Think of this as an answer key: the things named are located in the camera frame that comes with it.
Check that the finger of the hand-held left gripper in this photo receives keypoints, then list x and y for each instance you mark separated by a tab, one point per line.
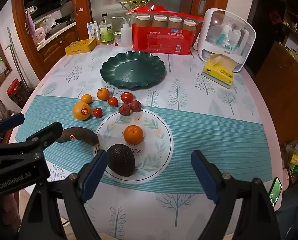
11	121
47	133

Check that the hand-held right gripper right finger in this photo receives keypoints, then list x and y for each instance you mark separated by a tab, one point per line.
204	177

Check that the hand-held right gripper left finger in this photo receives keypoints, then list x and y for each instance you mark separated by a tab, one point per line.
95	170

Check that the dark avocado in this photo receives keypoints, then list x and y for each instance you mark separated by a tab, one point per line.
121	160

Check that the overripe brown banana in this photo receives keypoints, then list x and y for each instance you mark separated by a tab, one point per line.
81	136

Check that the large orange with sticker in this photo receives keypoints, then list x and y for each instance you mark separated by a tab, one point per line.
82	111

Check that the tangerine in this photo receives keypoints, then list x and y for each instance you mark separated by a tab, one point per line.
133	134

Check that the red lychee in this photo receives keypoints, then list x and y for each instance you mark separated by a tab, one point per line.
136	106
124	109

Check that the dark green scalloped plate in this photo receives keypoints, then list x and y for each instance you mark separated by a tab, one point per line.
138	72

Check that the red lid container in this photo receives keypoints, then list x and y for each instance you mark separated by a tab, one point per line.
16	92

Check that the small orange with stem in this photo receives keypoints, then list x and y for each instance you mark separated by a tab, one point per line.
103	94

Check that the smartphone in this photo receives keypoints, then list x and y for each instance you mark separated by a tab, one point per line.
275	192

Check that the large cherry tomato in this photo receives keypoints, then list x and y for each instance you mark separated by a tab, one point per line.
127	97

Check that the pink box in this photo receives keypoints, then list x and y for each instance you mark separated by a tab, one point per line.
39	35

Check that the yellow tin box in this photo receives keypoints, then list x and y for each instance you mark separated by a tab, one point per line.
80	47

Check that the yellow plastic bags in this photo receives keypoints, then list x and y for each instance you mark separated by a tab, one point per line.
297	160

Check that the pink hanging bag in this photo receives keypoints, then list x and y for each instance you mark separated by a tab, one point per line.
30	23

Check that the yellow tissue pack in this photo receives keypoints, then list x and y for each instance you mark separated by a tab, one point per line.
217	73

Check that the metal can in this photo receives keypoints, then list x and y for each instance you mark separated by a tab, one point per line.
97	36

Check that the white carton box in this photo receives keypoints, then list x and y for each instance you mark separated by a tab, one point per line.
91	30

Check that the green label glass bottle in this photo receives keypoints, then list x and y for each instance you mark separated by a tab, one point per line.
106	32

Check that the small glass jar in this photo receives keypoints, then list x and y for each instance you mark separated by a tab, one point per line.
117	38

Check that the white squeeze bottle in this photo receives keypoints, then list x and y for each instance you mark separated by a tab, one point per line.
125	35

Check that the red paper cup package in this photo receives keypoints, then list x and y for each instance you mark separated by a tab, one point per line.
161	40

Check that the white clear-lid storage box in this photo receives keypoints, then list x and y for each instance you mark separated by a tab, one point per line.
214	30

